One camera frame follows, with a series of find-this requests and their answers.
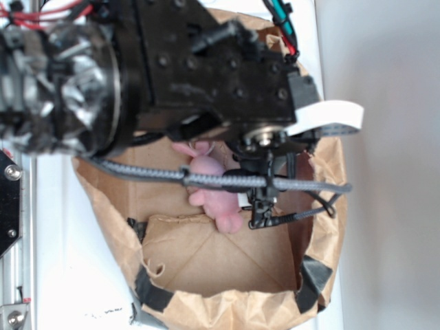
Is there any silver corner bracket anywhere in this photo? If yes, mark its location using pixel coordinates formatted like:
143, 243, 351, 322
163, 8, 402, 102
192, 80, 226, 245
1, 303, 32, 330

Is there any brown paper bag tray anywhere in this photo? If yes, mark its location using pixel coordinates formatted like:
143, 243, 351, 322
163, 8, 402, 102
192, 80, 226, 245
71, 7, 348, 330

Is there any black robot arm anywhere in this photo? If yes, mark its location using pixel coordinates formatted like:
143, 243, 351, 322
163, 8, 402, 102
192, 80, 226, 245
1, 1, 319, 157

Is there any white flat ribbon cable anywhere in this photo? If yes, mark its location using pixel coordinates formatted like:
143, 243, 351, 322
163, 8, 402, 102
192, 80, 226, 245
284, 99, 365, 137

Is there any grey braided cable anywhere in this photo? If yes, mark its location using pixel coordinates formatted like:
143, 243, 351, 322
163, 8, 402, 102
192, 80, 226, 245
87, 156, 354, 230

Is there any pink plush bunny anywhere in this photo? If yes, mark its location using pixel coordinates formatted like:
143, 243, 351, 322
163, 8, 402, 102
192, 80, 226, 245
171, 142, 243, 234

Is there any black bracket plate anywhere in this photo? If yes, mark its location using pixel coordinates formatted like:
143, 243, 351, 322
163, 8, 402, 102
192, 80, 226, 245
0, 149, 23, 257

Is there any red and black wire bundle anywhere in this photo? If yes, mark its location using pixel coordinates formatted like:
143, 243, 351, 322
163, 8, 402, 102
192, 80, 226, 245
0, 0, 300, 65

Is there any aluminium frame rail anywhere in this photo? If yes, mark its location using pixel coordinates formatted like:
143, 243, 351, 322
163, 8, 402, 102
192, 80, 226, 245
1, 140, 36, 329

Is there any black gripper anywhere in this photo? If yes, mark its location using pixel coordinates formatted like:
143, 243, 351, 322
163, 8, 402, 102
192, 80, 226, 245
116, 1, 320, 159

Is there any white ring loop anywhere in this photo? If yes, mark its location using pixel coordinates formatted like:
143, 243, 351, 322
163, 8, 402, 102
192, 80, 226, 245
195, 140, 217, 155

